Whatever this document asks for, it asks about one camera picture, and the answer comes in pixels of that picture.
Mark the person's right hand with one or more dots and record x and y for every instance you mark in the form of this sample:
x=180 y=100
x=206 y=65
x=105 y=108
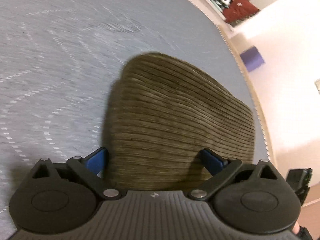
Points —
x=296 y=229

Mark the purple rolled yoga mat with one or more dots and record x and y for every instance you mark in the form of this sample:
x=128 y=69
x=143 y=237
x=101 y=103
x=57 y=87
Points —
x=252 y=59

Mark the olive corduroy pants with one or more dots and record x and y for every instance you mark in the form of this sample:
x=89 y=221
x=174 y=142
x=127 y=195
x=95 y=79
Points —
x=161 y=112

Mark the dark red cushion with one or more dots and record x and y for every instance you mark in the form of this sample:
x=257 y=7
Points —
x=239 y=10

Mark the panda plush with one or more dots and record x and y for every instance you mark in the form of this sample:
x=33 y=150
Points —
x=225 y=3

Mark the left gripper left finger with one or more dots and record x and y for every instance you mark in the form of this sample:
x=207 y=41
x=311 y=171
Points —
x=90 y=170

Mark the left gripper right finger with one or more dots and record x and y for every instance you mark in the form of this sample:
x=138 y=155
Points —
x=221 y=170

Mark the wooden bed frame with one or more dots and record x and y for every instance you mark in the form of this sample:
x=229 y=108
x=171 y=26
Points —
x=254 y=96

